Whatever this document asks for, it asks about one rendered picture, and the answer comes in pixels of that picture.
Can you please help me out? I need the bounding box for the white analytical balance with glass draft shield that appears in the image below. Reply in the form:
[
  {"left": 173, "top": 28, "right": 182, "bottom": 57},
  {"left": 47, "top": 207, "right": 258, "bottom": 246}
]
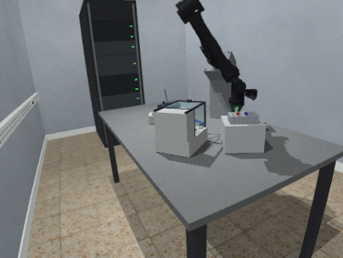
[{"left": 154, "top": 99, "right": 207, "bottom": 157}]

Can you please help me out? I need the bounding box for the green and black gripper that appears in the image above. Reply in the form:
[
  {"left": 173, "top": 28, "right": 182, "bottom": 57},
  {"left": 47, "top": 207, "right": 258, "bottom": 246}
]
[{"left": 229, "top": 89, "right": 245, "bottom": 112}]

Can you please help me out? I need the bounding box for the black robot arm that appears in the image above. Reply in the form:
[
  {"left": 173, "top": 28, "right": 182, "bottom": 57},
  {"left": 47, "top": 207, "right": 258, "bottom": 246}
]
[{"left": 175, "top": 0, "right": 257, "bottom": 101}]

